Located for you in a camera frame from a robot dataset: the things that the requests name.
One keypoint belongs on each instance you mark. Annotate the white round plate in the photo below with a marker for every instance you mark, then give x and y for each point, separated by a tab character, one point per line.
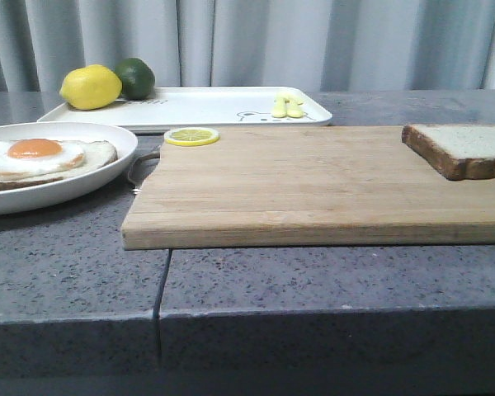
36	197

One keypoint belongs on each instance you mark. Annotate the bread slice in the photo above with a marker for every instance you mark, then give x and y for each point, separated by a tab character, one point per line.
457	151
97	155

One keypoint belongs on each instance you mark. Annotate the white rectangular tray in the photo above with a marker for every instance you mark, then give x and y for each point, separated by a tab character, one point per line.
173	107

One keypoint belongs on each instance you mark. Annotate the wooden cutting board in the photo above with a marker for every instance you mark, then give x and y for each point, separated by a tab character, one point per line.
305	186

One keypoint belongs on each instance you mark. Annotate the lemon slice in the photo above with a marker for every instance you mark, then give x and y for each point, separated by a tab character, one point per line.
191	136

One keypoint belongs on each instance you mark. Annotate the left yellow utensil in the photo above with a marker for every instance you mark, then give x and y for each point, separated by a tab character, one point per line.
279	109

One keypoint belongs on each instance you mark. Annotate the yellow utensil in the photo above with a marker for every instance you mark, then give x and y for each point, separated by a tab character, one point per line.
279	109
293	105

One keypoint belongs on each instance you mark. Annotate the right yellow utensil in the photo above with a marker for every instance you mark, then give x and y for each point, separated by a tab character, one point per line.
293	105

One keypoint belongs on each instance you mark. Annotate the green lime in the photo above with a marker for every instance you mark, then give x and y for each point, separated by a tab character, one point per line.
137	78

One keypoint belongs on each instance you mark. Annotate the yellow lemon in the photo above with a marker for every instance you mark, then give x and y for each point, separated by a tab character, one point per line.
91	87

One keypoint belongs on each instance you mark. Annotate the fried egg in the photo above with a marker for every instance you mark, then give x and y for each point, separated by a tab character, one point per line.
36	157

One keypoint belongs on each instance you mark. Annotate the grey curtain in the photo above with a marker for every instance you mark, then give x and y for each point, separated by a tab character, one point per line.
316	46

